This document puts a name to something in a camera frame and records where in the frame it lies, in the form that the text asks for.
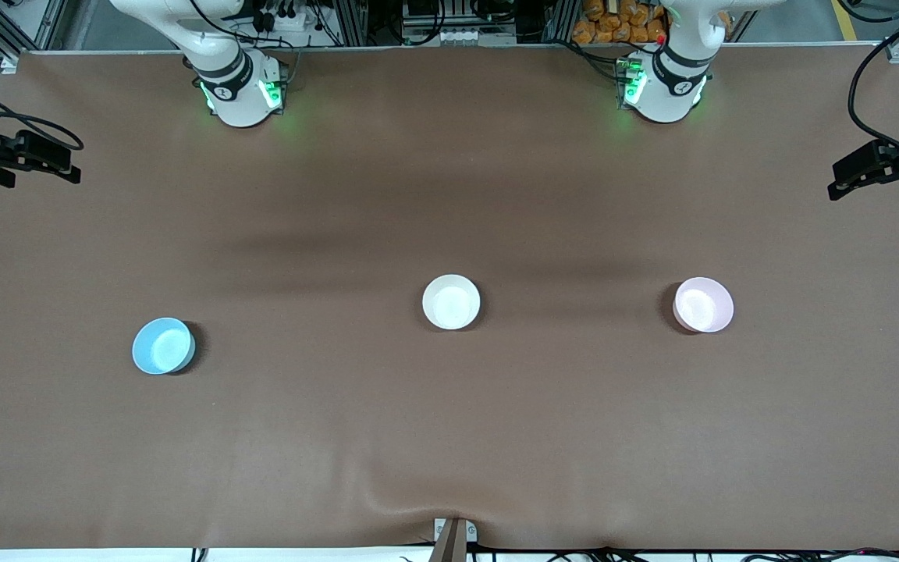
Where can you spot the pink bowl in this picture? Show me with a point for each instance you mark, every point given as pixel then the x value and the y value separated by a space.
pixel 703 306

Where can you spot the light blue bowl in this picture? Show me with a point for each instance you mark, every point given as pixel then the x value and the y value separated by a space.
pixel 162 346

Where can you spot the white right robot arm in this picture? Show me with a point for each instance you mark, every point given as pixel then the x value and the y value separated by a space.
pixel 239 94

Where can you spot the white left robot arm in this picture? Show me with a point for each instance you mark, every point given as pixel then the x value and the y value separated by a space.
pixel 664 97

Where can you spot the white bowl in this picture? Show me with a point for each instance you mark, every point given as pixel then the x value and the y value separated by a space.
pixel 451 302

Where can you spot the white power strip with plugs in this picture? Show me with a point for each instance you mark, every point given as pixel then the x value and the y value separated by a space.
pixel 286 23

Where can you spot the orange snack bags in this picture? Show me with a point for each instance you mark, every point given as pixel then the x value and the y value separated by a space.
pixel 613 23

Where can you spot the brown table mat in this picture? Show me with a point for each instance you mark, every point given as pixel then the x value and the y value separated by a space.
pixel 449 437

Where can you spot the aluminium frame post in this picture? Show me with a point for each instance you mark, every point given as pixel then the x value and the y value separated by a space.
pixel 350 22

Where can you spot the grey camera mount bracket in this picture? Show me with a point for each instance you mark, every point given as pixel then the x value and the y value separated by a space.
pixel 453 538

